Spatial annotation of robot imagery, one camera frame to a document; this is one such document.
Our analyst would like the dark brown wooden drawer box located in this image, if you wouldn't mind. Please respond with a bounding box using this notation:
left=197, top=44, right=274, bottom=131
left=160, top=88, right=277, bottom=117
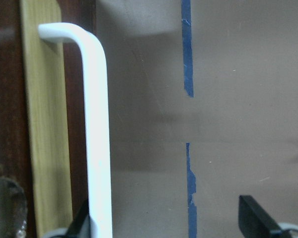
left=0, top=0, right=87, bottom=238

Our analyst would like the light wood handle backplate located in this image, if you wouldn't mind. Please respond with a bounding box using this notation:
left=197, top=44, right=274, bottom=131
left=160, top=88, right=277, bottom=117
left=20, top=0, right=73, bottom=237

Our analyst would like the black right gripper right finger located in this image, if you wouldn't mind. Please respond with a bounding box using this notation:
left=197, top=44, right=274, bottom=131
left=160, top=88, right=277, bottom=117
left=238, top=195, right=282, bottom=238

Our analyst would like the white drawer handle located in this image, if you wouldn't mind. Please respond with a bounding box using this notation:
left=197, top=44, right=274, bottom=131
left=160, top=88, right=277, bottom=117
left=38, top=22, right=113, bottom=238

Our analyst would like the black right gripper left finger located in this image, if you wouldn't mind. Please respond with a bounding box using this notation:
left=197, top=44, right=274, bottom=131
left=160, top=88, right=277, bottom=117
left=66, top=200, right=91, bottom=238

